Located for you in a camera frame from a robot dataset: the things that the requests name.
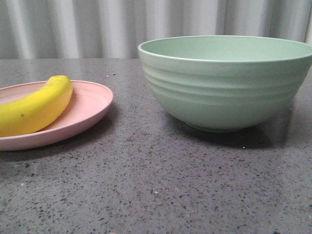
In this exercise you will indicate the yellow banana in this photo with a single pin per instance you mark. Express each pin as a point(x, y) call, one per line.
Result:
point(37, 110)

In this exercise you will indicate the pink plate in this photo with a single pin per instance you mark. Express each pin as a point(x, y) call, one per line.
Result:
point(88, 105)

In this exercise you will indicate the green ribbed bowl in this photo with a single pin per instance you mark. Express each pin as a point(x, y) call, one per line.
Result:
point(224, 83)

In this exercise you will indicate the grey pleated curtain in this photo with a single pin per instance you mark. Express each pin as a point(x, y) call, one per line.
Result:
point(71, 29)

